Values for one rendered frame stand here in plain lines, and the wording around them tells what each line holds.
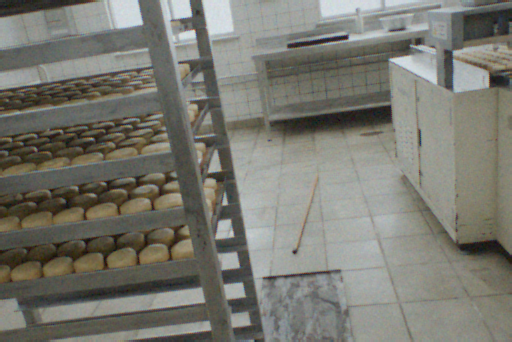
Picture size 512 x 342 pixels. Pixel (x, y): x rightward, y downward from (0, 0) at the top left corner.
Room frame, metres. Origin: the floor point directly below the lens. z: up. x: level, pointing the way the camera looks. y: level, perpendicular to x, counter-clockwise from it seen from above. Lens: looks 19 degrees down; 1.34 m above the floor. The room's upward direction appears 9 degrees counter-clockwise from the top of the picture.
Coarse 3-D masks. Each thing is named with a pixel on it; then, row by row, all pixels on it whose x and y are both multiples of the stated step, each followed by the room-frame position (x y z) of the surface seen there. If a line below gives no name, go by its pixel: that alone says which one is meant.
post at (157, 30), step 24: (144, 0) 0.65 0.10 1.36; (144, 24) 0.65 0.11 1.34; (168, 24) 0.67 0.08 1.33; (168, 48) 0.65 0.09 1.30; (168, 72) 0.65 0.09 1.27; (168, 96) 0.65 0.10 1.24; (168, 120) 0.65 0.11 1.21; (192, 144) 0.66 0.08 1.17; (192, 168) 0.65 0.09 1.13; (192, 192) 0.65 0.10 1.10; (192, 216) 0.65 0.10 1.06; (192, 240) 0.65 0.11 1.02; (216, 264) 0.65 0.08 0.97; (216, 288) 0.65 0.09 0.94; (216, 312) 0.65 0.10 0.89; (216, 336) 0.65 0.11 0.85
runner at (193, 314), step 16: (96, 320) 0.69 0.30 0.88; (112, 320) 0.69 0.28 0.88; (128, 320) 0.69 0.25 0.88; (144, 320) 0.69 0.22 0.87; (160, 320) 0.69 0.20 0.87; (176, 320) 0.68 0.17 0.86; (192, 320) 0.68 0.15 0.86; (208, 320) 0.68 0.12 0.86; (0, 336) 0.71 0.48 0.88; (16, 336) 0.70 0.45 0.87; (32, 336) 0.70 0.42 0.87; (48, 336) 0.70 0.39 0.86; (64, 336) 0.70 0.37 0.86; (80, 336) 0.70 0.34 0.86
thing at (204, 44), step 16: (192, 0) 1.10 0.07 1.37; (208, 32) 1.10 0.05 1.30; (208, 48) 1.10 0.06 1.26; (208, 80) 1.10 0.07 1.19; (208, 96) 1.10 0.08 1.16; (224, 128) 1.10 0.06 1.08; (224, 160) 1.10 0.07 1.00; (240, 224) 1.10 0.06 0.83; (240, 256) 1.10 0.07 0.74; (256, 320) 1.10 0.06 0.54
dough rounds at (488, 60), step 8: (504, 48) 2.50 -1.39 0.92; (456, 56) 2.51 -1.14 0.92; (464, 56) 2.45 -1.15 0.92; (472, 56) 2.43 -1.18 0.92; (480, 56) 2.37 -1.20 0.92; (488, 56) 2.33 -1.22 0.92; (496, 56) 2.31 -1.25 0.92; (504, 56) 2.26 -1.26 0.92; (472, 64) 2.29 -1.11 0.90; (480, 64) 2.21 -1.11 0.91; (488, 64) 2.14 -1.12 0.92; (496, 64) 2.10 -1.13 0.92; (504, 64) 2.09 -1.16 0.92
